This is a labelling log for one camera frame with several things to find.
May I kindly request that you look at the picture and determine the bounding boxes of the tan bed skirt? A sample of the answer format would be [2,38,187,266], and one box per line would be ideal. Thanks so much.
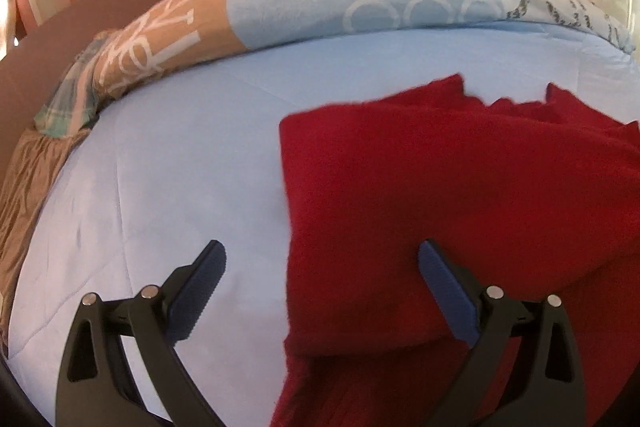
[0,127,93,308]

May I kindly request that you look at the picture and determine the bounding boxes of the red fleece blanket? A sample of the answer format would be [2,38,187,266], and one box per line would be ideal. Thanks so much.
[270,73,640,427]

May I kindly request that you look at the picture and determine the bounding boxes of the plaid green cloth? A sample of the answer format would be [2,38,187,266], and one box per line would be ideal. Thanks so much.
[34,31,113,138]

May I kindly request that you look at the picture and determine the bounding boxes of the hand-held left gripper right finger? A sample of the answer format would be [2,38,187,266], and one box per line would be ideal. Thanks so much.
[418,239,587,427]

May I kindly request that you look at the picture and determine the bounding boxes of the light blue bed sheet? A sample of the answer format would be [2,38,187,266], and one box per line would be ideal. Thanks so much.
[4,27,640,427]

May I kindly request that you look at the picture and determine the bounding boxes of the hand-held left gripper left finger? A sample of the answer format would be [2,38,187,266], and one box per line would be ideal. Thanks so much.
[54,239,228,427]

